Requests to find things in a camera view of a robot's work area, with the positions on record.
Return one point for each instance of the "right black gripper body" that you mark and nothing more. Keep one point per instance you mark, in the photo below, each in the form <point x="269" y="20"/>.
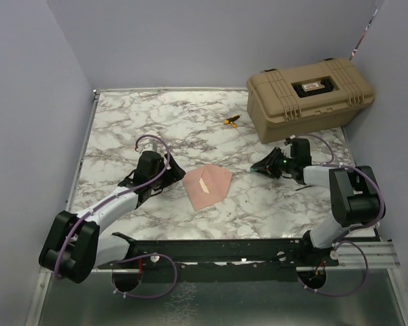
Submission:
<point x="286" y="163"/>

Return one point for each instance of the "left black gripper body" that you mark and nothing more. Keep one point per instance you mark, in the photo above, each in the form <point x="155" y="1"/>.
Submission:
<point x="171" y="175"/>

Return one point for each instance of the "cream paper letter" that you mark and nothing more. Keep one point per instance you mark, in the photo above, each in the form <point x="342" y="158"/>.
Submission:
<point x="203" y="186"/>

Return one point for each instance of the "pink envelope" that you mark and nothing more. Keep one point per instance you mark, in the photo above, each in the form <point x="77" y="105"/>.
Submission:
<point x="216" y="178"/>

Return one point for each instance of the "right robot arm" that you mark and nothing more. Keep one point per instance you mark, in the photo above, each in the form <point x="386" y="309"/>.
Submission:
<point x="355" y="198"/>

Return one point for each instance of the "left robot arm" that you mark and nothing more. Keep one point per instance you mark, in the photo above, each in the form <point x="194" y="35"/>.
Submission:
<point x="72" y="247"/>

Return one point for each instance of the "tan plastic case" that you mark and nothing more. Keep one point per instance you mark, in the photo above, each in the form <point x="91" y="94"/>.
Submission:
<point x="309" y="98"/>

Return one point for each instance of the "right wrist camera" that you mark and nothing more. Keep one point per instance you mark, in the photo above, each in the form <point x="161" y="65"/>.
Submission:
<point x="290" y="141"/>

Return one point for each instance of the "yellow handled screwdriver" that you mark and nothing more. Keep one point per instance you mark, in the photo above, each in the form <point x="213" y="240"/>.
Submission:
<point x="232" y="121"/>

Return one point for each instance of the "black mounting rail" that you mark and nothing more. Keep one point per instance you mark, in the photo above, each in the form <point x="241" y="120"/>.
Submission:
<point x="211" y="260"/>

